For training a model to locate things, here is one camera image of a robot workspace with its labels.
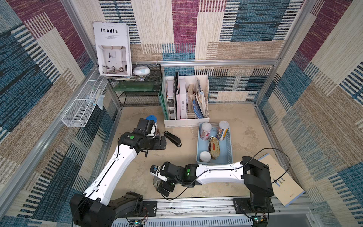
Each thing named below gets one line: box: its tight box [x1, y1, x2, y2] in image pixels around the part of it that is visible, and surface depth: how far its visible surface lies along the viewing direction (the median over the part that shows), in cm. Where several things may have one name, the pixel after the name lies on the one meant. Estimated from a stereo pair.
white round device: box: [132, 65, 151, 76], surface depth 89 cm
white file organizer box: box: [163, 75, 210, 129], surface depth 103 cm
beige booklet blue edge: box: [258, 153, 305, 208], surface depth 81 cm
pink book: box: [175, 78, 188, 120], surface depth 98 cm
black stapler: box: [163, 130, 182, 148], surface depth 98 cm
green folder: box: [157, 82, 170, 121], surface depth 90 cm
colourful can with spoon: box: [216, 120, 230, 141], surface depth 93 cm
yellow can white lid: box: [199, 150, 212, 163], surface depth 86 cm
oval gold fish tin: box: [207, 136, 221, 160], surface depth 93 cm
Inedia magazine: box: [93, 21, 133, 77], surface depth 79 cm
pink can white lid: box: [200, 122, 213, 141], surface depth 96 cm
